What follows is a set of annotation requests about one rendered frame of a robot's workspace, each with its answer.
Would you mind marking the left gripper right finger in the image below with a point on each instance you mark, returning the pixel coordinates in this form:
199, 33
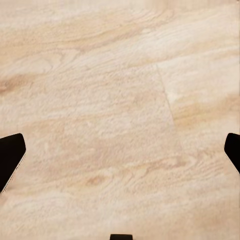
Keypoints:
232, 149

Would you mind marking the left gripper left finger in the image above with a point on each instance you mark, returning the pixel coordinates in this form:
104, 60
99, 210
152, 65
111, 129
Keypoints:
12, 149

